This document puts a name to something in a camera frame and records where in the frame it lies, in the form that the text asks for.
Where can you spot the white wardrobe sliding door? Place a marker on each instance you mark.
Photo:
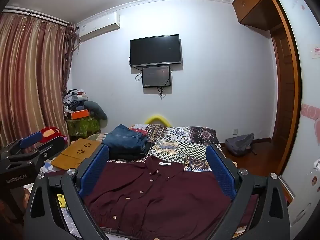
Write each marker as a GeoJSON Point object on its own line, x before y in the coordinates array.
{"type": "Point", "coordinates": [301, 173]}

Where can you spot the red plush toy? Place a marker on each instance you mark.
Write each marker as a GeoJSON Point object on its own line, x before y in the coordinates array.
{"type": "Point", "coordinates": [50, 133]}

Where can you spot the orange box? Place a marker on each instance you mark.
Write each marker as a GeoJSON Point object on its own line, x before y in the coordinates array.
{"type": "Point", "coordinates": [79, 114]}

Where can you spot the grey backpack on floor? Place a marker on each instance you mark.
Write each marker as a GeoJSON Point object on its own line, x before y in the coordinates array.
{"type": "Point", "coordinates": [240, 145]}

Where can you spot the small black wall monitor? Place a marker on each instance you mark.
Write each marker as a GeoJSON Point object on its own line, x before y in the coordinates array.
{"type": "Point", "coordinates": [154, 77]}

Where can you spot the wooden overhead cabinet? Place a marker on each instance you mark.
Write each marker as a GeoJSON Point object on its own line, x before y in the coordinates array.
{"type": "Point", "coordinates": [260, 14]}

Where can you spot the striped red beige curtain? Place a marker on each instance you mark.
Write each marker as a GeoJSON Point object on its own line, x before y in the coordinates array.
{"type": "Point", "coordinates": [35, 64]}

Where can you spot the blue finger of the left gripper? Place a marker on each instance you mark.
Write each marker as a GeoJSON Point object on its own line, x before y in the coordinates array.
{"type": "Point", "coordinates": [31, 140]}

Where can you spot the folded blue jeans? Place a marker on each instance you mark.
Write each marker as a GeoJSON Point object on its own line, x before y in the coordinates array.
{"type": "Point", "coordinates": [123, 136]}

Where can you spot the patchwork patterned bed cover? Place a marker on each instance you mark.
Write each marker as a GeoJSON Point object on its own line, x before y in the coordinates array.
{"type": "Point", "coordinates": [183, 145]}

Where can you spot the black wall television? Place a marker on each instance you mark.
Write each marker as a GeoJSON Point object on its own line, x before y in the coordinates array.
{"type": "Point", "coordinates": [155, 50]}

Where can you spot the maroon button shirt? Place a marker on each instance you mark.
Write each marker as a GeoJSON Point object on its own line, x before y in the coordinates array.
{"type": "Point", "coordinates": [157, 200]}

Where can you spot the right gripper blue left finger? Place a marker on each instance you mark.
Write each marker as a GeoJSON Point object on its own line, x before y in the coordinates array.
{"type": "Point", "coordinates": [90, 170]}

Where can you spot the wooden door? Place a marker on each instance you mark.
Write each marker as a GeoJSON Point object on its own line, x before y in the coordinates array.
{"type": "Point", "coordinates": [286, 92]}

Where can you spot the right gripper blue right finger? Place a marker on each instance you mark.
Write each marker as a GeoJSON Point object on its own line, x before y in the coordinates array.
{"type": "Point", "coordinates": [221, 172]}

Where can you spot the white air conditioner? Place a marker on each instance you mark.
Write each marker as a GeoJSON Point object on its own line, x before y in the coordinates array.
{"type": "Point", "coordinates": [89, 29]}

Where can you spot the wooden lap desk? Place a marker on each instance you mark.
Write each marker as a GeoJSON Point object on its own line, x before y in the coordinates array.
{"type": "Point", "coordinates": [74, 154]}

